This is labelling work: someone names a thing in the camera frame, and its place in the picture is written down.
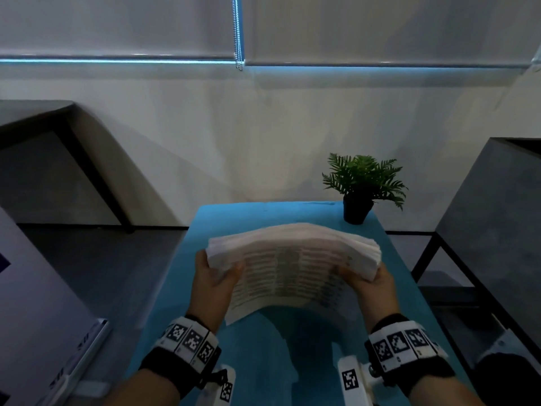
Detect person's right hand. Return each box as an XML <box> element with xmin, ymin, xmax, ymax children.
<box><xmin>338</xmin><ymin>262</ymin><xmax>400</xmax><ymax>333</ymax></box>

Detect person's left hand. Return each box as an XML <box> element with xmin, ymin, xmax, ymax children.
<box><xmin>187</xmin><ymin>249</ymin><xmax>246</xmax><ymax>333</ymax></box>

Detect stack of collected papers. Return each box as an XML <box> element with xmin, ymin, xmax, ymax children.
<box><xmin>206</xmin><ymin>222</ymin><xmax>382</xmax><ymax>326</ymax></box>

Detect person's right forearm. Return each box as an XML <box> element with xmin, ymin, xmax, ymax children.
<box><xmin>410</xmin><ymin>374</ymin><xmax>485</xmax><ymax>406</ymax></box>

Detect person's black trouser leg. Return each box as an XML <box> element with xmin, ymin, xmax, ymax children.
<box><xmin>475</xmin><ymin>352</ymin><xmax>541</xmax><ymax>406</ymax></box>

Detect black right wristband marker tags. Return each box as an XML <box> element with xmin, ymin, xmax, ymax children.
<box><xmin>365</xmin><ymin>313</ymin><xmax>456</xmax><ymax>396</ymax></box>

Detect black wristband marker tags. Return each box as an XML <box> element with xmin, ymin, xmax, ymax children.
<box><xmin>365</xmin><ymin>313</ymin><xmax>456</xmax><ymax>396</ymax></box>
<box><xmin>139</xmin><ymin>315</ymin><xmax>222</xmax><ymax>398</ymax></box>

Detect black left wristband marker tags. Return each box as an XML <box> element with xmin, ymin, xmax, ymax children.
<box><xmin>139</xmin><ymin>315</ymin><xmax>222</xmax><ymax>398</ymax></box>

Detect green potted fern plant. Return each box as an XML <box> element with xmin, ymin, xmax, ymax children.
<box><xmin>322</xmin><ymin>153</ymin><xmax>409</xmax><ymax>226</ymax></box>

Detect dark grey black-framed desk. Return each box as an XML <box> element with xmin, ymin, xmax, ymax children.
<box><xmin>0</xmin><ymin>100</ymin><xmax>134</xmax><ymax>233</ymax></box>

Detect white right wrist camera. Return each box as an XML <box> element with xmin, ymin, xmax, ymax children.
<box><xmin>337</xmin><ymin>355</ymin><xmax>383</xmax><ymax>406</ymax></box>

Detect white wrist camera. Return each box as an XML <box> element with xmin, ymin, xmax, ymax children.
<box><xmin>196</xmin><ymin>364</ymin><xmax>237</xmax><ymax>406</ymax></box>
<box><xmin>337</xmin><ymin>355</ymin><xmax>383</xmax><ymax>406</ymax></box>

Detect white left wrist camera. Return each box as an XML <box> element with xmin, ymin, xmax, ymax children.
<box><xmin>196</xmin><ymin>364</ymin><xmax>237</xmax><ymax>406</ymax></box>

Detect white bead blind chain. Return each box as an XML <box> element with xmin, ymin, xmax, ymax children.
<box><xmin>231</xmin><ymin>0</ymin><xmax>246</xmax><ymax>72</ymax></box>

